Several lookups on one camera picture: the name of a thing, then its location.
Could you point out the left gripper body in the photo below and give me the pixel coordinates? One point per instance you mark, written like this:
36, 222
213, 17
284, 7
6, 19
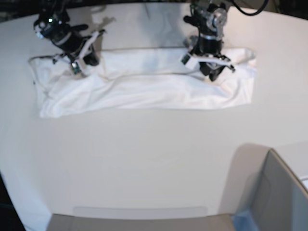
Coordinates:
192, 61

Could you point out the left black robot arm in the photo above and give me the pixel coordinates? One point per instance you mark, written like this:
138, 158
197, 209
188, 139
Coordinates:
204, 51

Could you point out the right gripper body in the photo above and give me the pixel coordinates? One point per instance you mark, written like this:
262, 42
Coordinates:
74, 47

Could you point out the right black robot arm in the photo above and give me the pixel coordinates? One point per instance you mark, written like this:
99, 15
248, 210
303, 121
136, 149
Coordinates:
54, 18

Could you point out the white printed t-shirt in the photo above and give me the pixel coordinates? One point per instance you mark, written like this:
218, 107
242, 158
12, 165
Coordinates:
141, 79

